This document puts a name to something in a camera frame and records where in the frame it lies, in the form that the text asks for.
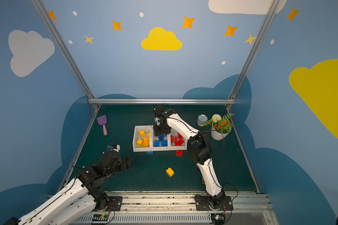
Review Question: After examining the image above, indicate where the right controller board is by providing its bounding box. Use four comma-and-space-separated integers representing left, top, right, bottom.
211, 214, 226, 225

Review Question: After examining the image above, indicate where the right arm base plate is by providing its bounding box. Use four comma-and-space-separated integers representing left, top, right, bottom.
194, 195, 233, 211

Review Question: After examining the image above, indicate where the silver tin can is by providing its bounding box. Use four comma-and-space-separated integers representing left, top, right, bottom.
197, 114, 208, 127

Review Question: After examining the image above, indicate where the right white bin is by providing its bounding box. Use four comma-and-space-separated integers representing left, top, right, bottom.
167, 128, 187, 151

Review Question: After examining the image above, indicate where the red lego floor brick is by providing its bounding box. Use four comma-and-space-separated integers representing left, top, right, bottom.
176, 151, 183, 157

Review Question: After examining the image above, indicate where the yellow lego square brick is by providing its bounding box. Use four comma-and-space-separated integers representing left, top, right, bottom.
136, 139, 144, 147

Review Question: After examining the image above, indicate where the potted flower plant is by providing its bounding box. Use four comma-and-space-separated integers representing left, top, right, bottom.
204, 113, 234, 141

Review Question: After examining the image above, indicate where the yellow orange lego brick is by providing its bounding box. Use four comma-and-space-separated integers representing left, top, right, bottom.
143, 141, 150, 147

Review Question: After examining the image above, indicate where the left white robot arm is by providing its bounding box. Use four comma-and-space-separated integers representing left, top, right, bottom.
4, 144, 133, 225

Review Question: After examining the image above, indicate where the controller board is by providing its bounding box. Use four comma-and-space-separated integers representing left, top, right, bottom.
211, 214, 226, 225
91, 214, 109, 224

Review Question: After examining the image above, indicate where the red lego bottom brick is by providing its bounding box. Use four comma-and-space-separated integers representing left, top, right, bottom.
175, 139, 184, 146

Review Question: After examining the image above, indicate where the middle white bin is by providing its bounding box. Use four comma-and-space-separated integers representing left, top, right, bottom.
150, 125, 171, 151

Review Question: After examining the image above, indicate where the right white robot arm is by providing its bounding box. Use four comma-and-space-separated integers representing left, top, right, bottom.
153, 106, 226, 210

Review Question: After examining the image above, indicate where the purple toy shovel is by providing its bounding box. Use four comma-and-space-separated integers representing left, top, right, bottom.
96, 115, 108, 136

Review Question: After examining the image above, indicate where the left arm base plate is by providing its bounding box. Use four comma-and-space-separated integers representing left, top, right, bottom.
102, 196, 123, 212

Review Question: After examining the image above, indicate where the left controller board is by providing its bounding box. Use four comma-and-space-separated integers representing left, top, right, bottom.
91, 214, 109, 224

